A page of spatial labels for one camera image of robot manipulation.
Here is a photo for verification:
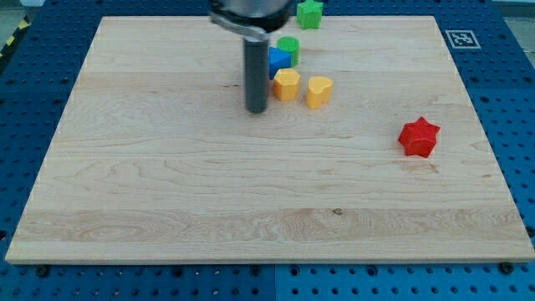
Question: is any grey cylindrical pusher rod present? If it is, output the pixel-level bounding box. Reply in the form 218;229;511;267
243;38;268;114

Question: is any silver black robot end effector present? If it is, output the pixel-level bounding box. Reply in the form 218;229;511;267
208;0;293;41

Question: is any yellow hexagon block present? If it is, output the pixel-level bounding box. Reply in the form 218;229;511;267
273;68;301;101

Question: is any yellow heart block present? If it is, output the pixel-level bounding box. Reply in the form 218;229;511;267
306;76;334;109

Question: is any blue triangle block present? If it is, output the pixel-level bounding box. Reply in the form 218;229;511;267
268;47;292;80

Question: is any green cylinder block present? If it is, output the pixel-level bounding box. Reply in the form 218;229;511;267
277;36;300;67

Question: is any green star block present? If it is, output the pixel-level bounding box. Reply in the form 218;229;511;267
296;0;324;29

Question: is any light wooden board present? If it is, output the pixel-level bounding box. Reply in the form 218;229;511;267
6;16;534;265

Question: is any red star block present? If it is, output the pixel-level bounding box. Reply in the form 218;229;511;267
398;116;441;158

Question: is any white fiducial marker tag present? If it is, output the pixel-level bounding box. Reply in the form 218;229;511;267
446;29;481;49

